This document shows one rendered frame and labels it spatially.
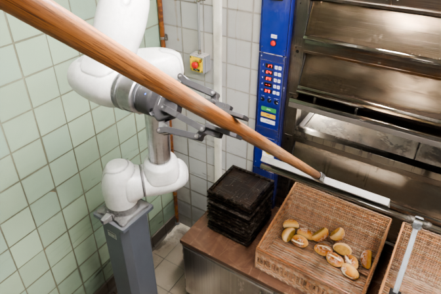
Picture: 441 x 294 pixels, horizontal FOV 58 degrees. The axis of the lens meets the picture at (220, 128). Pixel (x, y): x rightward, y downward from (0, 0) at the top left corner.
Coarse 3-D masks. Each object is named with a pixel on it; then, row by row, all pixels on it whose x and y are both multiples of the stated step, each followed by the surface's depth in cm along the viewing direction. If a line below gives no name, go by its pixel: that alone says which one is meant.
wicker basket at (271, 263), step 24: (312, 192) 227; (288, 216) 238; (312, 216) 230; (336, 216) 222; (360, 216) 214; (384, 216) 207; (264, 240) 212; (312, 240) 227; (360, 240) 217; (384, 240) 198; (264, 264) 213; (288, 264) 196; (312, 264) 213; (360, 264) 213; (312, 288) 194; (336, 288) 185; (360, 288) 201
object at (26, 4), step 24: (0, 0) 31; (24, 0) 32; (48, 0) 35; (48, 24) 35; (72, 24) 37; (72, 48) 40; (96, 48) 41; (120, 48) 44; (120, 72) 46; (144, 72) 48; (168, 96) 55; (192, 96) 59; (216, 120) 68; (264, 144) 91; (312, 168) 143
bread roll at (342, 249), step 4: (336, 244) 218; (340, 244) 217; (344, 244) 217; (336, 248) 218; (340, 248) 217; (344, 248) 216; (348, 248) 215; (336, 252) 219; (340, 252) 217; (344, 252) 216; (348, 252) 215
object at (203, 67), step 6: (192, 54) 224; (198, 54) 224; (204, 54) 224; (192, 60) 225; (198, 60) 223; (204, 60) 222; (198, 66) 225; (204, 66) 224; (198, 72) 227; (204, 72) 225
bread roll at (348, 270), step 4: (344, 264) 206; (348, 264) 205; (344, 268) 204; (348, 268) 203; (352, 268) 203; (344, 272) 204; (348, 272) 202; (352, 272) 202; (356, 272) 202; (348, 276) 203; (352, 276) 202; (356, 276) 202
